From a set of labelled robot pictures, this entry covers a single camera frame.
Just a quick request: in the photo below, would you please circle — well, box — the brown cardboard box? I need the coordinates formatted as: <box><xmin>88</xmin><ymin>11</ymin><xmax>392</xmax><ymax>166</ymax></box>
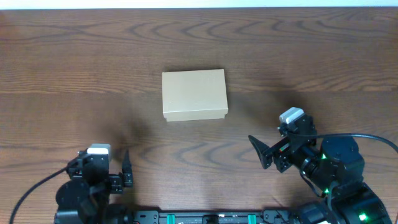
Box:
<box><xmin>162</xmin><ymin>69</ymin><xmax>229</xmax><ymax>122</ymax></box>

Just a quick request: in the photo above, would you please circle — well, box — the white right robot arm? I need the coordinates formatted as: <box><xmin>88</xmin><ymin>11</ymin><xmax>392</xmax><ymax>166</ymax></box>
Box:
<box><xmin>248</xmin><ymin>113</ymin><xmax>391</xmax><ymax>224</ymax></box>

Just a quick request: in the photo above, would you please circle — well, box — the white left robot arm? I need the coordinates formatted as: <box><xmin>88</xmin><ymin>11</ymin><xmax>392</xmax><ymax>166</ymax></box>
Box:
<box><xmin>53</xmin><ymin>149</ymin><xmax>134</xmax><ymax>224</ymax></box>

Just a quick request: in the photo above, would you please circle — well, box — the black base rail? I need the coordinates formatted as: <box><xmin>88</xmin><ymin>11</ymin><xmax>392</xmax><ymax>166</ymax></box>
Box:
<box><xmin>132</xmin><ymin>209</ymin><xmax>289</xmax><ymax>224</ymax></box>

